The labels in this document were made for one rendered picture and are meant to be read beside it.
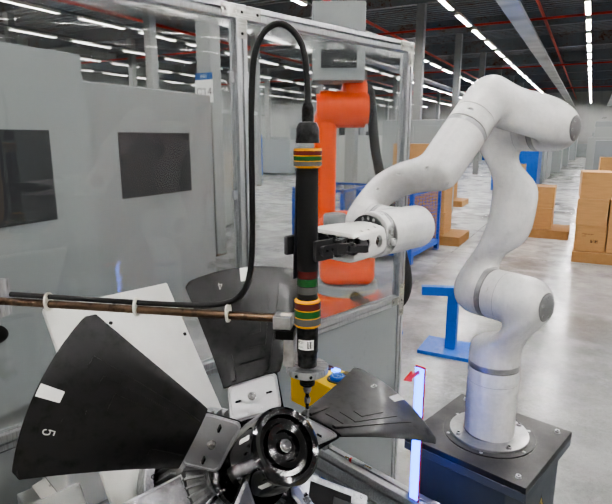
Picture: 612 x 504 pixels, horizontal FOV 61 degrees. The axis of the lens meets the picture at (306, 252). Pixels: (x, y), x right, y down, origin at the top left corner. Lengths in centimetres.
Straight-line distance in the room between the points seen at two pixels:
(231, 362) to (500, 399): 69
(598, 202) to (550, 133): 694
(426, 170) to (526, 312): 40
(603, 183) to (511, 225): 690
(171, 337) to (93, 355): 38
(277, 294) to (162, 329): 28
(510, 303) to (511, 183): 27
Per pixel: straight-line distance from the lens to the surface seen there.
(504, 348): 131
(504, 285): 127
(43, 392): 80
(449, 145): 107
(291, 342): 87
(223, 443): 86
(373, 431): 98
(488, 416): 139
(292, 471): 85
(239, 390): 93
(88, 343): 79
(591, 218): 819
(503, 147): 131
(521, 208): 127
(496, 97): 116
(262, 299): 98
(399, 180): 107
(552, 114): 124
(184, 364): 113
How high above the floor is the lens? 168
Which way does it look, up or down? 12 degrees down
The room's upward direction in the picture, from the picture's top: straight up
